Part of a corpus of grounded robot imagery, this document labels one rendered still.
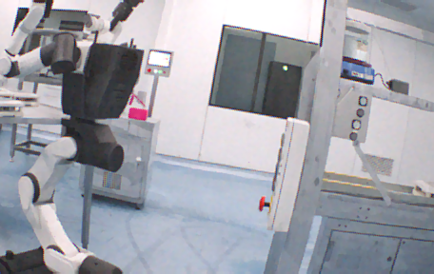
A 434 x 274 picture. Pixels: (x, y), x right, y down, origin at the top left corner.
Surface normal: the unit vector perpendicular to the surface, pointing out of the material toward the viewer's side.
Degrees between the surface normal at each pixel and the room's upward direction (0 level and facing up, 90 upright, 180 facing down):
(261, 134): 90
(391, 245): 90
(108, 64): 90
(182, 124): 90
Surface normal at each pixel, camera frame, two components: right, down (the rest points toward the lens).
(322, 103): -0.12, 0.07
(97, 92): -0.39, 0.02
